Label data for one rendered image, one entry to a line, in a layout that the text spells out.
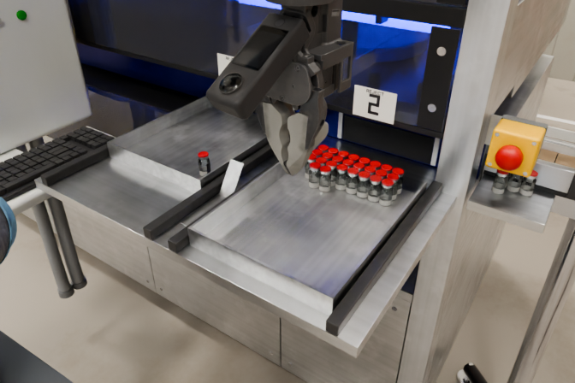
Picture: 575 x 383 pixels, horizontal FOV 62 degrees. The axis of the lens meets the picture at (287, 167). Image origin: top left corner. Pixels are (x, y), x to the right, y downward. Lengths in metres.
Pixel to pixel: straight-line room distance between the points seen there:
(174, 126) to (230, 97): 0.72
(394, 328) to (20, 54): 1.10
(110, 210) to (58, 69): 0.58
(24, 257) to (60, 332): 0.50
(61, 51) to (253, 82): 0.98
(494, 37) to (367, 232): 0.36
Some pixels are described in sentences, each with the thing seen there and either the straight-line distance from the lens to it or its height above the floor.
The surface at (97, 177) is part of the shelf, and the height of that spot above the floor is 0.88.
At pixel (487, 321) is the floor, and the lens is 1.97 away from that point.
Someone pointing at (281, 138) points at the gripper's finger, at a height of 1.13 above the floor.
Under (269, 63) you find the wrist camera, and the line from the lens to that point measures 0.46.
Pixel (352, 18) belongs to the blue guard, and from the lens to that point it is 0.89.
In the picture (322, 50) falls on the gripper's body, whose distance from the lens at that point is 0.51.
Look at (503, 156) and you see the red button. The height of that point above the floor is 1.00.
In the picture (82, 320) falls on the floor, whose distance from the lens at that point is 1.98.
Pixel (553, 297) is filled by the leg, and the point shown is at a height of 0.62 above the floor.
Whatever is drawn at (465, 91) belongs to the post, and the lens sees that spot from 0.85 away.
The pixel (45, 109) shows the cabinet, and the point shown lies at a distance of 1.39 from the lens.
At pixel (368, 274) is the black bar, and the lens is 0.71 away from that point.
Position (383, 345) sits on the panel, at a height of 0.40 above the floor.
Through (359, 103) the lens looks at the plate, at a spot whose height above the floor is 1.02.
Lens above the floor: 1.38
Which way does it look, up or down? 31 degrees down
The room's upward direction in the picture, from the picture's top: straight up
